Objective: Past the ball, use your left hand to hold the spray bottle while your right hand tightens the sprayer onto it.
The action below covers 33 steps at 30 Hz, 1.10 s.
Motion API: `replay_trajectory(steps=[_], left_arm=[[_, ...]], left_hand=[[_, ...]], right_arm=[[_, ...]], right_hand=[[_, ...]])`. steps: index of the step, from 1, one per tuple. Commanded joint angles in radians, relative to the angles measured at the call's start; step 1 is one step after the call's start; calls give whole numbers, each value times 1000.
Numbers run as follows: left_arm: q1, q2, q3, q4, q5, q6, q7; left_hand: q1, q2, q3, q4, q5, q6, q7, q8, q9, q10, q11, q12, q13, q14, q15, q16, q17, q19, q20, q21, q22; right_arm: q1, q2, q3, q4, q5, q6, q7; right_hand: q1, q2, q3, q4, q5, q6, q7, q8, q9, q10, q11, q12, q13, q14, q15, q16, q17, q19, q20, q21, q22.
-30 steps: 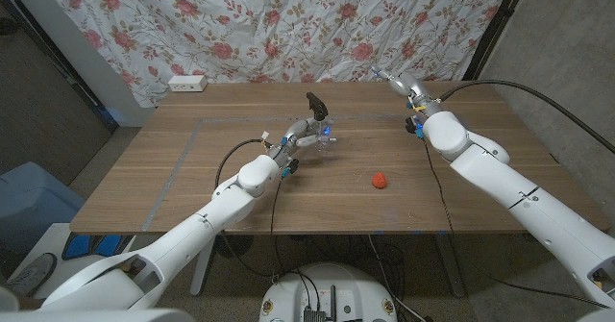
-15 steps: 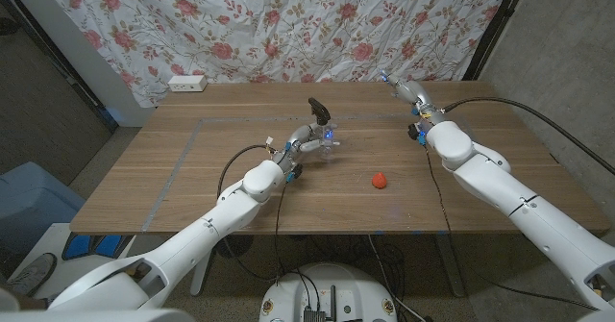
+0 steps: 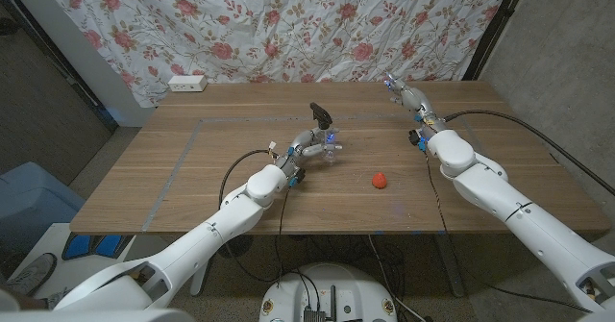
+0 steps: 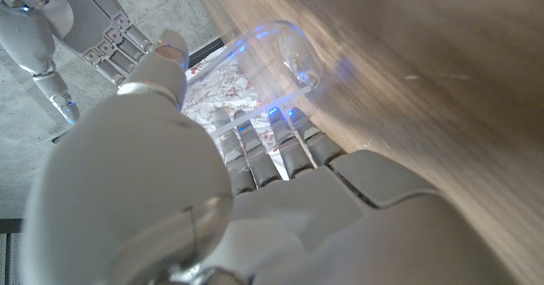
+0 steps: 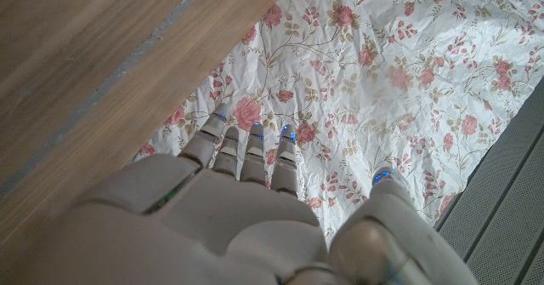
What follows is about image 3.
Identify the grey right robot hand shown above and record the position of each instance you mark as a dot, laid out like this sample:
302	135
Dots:
415	108

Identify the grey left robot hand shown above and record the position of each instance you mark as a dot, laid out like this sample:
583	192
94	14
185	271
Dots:
307	146

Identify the clear plastic spray bottle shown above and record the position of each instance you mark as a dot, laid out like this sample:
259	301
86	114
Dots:
329	151

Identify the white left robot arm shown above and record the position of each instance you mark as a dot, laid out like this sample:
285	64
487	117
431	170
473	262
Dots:
202	245

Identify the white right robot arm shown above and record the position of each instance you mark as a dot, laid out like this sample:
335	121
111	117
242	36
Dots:
509	206

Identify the small red ball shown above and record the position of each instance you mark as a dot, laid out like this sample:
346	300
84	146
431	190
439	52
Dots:
379	180

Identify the black round disc under table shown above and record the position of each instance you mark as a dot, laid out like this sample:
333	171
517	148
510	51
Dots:
235	245

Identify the white power strip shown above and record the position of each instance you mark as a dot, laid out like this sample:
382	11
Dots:
187	83

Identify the floral print backdrop cloth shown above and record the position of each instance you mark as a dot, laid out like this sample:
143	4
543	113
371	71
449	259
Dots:
240	24

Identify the white robot torso base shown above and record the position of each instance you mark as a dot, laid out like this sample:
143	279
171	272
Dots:
283	288

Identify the grey table leg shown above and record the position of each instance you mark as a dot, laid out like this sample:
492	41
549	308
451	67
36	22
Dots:
451	269

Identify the white table leg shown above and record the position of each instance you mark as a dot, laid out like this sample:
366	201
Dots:
197	283

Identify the blue and black foot pedal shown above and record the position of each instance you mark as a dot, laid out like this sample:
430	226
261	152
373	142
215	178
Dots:
79	247

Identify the white robot chest cover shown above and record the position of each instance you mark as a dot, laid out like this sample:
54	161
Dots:
96	316

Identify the white floor board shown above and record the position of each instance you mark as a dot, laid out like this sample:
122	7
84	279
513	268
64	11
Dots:
50	238

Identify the blue plastic bin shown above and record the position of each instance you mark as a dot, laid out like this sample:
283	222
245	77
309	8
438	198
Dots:
29	197

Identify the grey sneaker shoe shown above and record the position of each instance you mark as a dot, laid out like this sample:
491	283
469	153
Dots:
36	274

